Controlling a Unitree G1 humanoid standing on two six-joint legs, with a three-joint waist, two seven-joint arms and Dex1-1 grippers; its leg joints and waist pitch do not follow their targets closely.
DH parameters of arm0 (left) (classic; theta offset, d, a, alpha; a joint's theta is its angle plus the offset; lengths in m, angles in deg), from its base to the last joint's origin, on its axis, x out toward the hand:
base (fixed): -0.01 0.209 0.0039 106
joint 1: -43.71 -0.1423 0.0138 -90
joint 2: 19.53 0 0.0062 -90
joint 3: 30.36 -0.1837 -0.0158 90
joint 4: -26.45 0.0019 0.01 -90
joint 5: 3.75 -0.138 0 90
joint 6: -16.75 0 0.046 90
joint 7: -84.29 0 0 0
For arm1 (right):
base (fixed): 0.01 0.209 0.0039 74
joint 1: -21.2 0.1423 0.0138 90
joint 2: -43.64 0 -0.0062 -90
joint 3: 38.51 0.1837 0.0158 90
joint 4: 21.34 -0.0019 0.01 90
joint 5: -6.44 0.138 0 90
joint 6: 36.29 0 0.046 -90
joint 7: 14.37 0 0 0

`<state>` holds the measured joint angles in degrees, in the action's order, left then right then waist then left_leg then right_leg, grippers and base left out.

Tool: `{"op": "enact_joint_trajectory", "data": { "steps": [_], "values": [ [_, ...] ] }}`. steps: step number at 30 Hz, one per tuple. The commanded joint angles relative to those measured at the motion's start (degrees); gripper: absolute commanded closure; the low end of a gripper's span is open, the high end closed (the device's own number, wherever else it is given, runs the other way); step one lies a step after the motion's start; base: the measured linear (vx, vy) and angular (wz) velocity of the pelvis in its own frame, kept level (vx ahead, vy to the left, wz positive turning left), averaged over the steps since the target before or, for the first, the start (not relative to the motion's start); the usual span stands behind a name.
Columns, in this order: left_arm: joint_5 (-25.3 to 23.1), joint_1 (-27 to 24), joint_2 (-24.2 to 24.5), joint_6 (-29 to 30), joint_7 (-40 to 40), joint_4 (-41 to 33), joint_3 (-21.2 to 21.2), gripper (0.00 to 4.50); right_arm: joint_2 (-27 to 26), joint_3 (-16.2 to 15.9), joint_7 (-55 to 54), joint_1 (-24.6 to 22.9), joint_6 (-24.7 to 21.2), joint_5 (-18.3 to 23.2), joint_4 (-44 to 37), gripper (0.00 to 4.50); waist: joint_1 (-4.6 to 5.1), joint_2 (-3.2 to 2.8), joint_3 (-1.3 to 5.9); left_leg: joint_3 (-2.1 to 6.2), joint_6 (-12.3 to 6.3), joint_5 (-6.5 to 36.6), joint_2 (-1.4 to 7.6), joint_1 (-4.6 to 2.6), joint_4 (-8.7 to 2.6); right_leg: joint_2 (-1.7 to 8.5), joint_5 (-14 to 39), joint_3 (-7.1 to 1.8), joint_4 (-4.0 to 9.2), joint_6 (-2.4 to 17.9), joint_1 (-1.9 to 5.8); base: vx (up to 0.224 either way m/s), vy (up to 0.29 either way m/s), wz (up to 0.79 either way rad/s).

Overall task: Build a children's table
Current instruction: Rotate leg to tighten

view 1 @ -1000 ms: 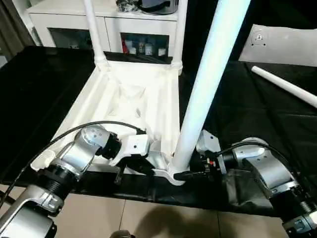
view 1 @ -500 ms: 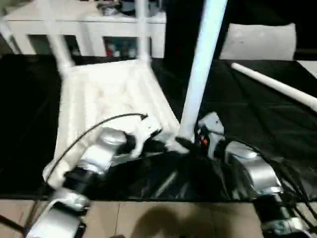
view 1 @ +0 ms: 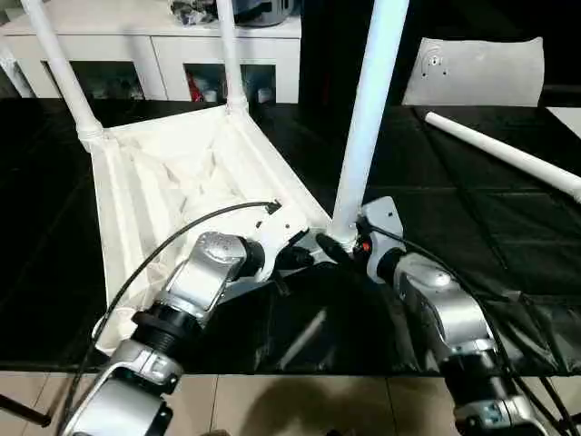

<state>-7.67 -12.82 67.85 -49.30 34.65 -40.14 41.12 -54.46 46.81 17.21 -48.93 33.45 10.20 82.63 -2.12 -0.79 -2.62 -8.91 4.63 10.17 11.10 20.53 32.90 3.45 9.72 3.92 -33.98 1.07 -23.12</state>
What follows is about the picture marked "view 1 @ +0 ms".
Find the white plastic table top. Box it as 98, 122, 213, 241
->
88, 102, 333, 358

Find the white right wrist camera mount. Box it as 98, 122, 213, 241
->
358, 194, 406, 283

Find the black rice cooker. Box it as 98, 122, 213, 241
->
233, 0, 301, 29

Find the black cabinet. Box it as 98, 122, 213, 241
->
298, 0, 581, 108

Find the black work mat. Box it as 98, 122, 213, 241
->
0, 91, 581, 378

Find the black work table foot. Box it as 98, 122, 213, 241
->
0, 392, 52, 429

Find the white plastic table leg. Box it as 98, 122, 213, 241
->
424, 110, 581, 203
19, 0, 109, 152
328, 0, 412, 247
215, 0, 251, 115

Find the white cabinet with glass doors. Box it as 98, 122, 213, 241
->
0, 0, 303, 104

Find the white plastic bag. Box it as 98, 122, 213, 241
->
401, 35, 547, 109

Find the dark tangled clutter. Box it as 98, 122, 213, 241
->
170, 0, 220, 27

